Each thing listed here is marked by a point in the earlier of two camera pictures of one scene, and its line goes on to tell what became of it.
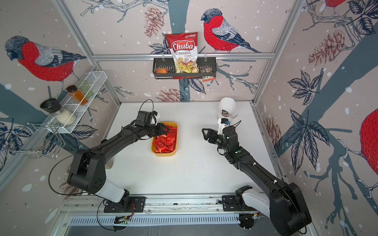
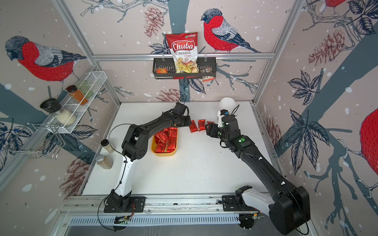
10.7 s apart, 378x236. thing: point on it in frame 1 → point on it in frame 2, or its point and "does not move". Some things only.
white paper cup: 227,107 does not move
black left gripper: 161,129 → 188,121
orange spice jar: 77,95 does not move
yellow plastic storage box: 167,124 does not move
